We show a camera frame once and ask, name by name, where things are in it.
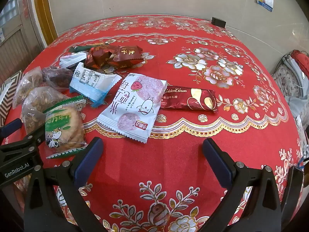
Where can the metal door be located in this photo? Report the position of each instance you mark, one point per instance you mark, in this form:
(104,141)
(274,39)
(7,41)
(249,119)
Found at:
(14,43)

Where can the red packet with gold print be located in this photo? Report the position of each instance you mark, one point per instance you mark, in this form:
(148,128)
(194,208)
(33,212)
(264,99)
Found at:
(128,54)

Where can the small black box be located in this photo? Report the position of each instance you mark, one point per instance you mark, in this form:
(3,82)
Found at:
(218,22)

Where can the large white pink cracker packet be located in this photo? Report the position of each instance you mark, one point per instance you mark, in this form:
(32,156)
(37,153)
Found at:
(135,106)

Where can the red floral tablecloth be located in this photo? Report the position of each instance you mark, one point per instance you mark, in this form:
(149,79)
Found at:
(169,154)

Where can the dark green snack packet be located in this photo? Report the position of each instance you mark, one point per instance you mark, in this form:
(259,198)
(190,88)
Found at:
(79,48)

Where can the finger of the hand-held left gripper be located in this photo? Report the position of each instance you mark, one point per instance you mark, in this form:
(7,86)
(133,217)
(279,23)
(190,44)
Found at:
(31,137)
(9,127)

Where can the green cookie packet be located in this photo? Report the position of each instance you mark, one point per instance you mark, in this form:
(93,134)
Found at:
(64,125)

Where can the small white pink packet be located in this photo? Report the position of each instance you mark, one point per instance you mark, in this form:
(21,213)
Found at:
(72,60)

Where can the grey clothes pile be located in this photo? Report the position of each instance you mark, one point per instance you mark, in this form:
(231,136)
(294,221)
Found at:
(298,101)

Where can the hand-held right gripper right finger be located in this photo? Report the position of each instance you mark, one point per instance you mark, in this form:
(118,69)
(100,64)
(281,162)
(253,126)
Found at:
(217,162)

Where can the clear bag of dark dates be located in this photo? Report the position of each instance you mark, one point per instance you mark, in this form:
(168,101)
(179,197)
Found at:
(60,77)

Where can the dark red nougat bar packet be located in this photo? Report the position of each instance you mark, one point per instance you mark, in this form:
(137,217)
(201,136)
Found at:
(188,99)

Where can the red cloth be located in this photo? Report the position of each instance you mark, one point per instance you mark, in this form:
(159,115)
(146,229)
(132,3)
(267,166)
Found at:
(301,61)

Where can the dark red gold candy packet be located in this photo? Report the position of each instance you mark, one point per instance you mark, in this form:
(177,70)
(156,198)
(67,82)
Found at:
(99,56)

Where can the striped cardboard box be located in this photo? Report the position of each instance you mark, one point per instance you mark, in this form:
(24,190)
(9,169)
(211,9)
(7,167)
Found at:
(8,94)

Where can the white blue snack packet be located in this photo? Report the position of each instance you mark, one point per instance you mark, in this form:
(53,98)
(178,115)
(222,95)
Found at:
(91,82)

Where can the golden door frame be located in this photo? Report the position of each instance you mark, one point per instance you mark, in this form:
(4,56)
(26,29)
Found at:
(44,12)

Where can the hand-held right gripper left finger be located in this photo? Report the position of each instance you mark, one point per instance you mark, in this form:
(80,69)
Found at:
(89,160)

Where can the floral cushioned chair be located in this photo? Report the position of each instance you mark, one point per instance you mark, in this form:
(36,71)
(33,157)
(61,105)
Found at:
(286,81)

